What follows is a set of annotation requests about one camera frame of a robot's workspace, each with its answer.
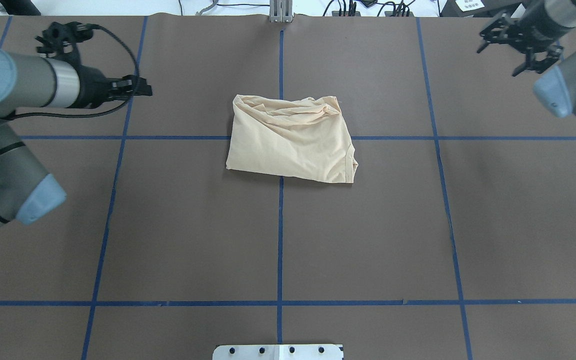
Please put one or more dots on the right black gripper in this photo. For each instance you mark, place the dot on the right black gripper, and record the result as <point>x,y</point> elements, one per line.
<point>526,38</point>

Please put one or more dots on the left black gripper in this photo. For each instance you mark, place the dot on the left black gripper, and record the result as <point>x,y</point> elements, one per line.
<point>91,85</point>

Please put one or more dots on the beige long-sleeve printed shirt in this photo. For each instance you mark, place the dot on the beige long-sleeve printed shirt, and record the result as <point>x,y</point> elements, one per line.
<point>306,139</point>

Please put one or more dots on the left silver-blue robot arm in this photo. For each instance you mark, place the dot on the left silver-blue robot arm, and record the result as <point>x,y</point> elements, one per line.
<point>54,78</point>

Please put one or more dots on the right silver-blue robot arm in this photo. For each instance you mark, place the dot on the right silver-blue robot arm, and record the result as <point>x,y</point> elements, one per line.
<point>556,88</point>

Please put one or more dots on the black box with label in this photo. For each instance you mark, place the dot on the black box with label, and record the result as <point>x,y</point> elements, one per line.
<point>478,8</point>

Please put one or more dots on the aluminium frame post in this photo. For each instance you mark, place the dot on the aluminium frame post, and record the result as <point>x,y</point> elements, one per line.
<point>281,11</point>

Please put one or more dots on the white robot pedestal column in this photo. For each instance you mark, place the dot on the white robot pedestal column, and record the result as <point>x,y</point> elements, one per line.
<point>279,352</point>

